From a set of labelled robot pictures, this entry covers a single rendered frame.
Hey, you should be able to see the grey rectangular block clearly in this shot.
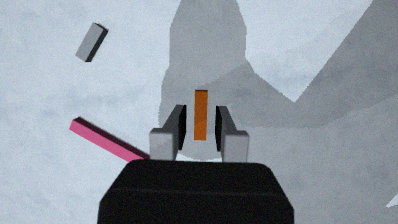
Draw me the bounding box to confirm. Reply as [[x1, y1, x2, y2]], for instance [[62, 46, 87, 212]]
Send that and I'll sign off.
[[75, 23, 108, 62]]

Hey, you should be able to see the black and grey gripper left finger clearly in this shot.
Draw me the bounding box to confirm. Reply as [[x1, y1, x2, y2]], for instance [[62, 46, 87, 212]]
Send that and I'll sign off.
[[149, 105, 187, 160]]

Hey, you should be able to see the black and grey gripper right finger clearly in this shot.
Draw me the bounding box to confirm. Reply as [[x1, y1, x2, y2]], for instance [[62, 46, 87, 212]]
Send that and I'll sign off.
[[215, 106, 250, 163]]

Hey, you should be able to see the pink rod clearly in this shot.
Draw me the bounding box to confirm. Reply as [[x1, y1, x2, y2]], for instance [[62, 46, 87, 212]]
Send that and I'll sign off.
[[69, 117, 150, 162]]

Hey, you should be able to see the orange rod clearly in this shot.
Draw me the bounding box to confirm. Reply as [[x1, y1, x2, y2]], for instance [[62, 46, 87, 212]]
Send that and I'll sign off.
[[194, 90, 208, 140]]

